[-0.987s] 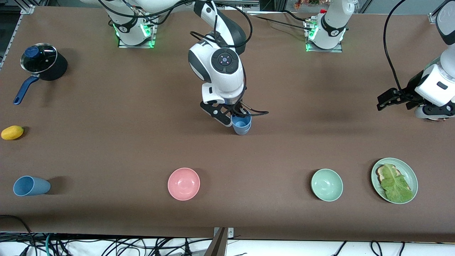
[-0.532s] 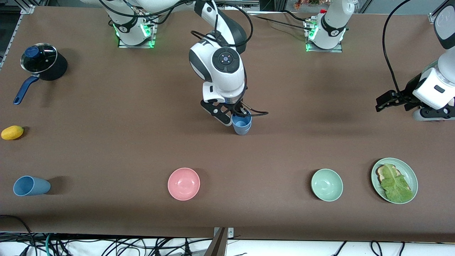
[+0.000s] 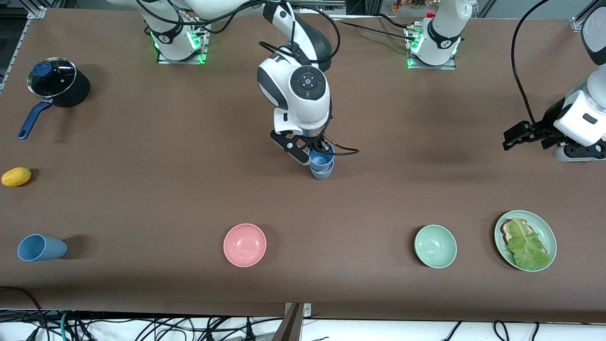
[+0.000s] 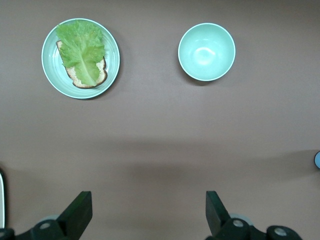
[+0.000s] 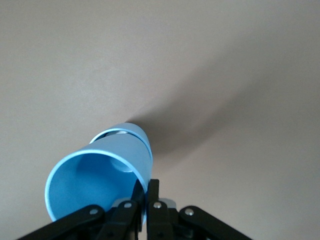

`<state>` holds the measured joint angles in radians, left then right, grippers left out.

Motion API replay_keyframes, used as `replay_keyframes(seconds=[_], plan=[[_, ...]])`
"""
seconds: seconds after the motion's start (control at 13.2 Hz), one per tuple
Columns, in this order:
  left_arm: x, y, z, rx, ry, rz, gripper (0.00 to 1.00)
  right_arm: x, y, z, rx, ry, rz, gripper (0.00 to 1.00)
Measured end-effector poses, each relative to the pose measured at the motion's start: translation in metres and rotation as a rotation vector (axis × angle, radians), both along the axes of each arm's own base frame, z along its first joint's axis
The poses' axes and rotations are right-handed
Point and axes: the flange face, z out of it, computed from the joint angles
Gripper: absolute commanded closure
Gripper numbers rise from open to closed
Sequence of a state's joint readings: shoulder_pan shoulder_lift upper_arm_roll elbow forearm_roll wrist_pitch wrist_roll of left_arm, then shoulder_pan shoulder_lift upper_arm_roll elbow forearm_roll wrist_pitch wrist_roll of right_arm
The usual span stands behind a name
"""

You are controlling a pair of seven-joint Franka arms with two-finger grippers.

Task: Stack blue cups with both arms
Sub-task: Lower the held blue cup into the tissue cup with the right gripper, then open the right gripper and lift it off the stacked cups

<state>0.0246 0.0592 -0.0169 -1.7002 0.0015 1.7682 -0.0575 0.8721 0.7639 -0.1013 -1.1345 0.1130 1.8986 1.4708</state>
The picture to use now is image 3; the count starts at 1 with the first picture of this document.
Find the blue cup with paper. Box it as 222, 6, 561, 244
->
310, 161, 334, 180

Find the brown table cover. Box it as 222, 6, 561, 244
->
0, 7, 606, 323

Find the toasted bread slice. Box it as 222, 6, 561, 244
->
502, 219, 535, 243

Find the green plate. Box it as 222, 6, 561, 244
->
494, 210, 557, 272

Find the green lettuce leaf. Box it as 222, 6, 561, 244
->
507, 218, 552, 270

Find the pink bowl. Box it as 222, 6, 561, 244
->
223, 223, 267, 268

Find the green bowl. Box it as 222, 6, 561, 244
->
414, 224, 458, 269

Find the dark metal pole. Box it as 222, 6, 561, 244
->
271, 303, 304, 341

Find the yellow lemon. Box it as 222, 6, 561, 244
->
1, 167, 33, 187

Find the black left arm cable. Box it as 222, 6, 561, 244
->
510, 0, 552, 126

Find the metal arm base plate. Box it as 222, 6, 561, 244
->
157, 20, 209, 64
406, 25, 457, 71

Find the aluminium frame profile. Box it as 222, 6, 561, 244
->
0, 0, 64, 93
570, 0, 599, 33

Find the black base power cable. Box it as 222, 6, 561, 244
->
339, 13, 417, 39

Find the silver table edge bracket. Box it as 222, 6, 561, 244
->
284, 302, 312, 318

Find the black pot blue handle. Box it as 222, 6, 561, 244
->
18, 57, 91, 141

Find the black floor cable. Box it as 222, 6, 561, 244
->
0, 286, 48, 341

